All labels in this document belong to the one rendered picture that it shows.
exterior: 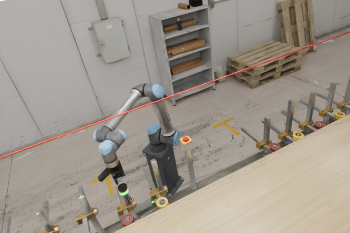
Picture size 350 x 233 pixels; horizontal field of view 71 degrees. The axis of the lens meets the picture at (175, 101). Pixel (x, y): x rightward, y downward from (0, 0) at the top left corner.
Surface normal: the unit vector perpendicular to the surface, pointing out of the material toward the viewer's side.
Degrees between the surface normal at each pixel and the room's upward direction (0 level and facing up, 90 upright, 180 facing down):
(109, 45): 90
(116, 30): 90
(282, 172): 0
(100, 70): 90
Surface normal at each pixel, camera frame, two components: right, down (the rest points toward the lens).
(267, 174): -0.14, -0.84
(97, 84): 0.45, 0.41
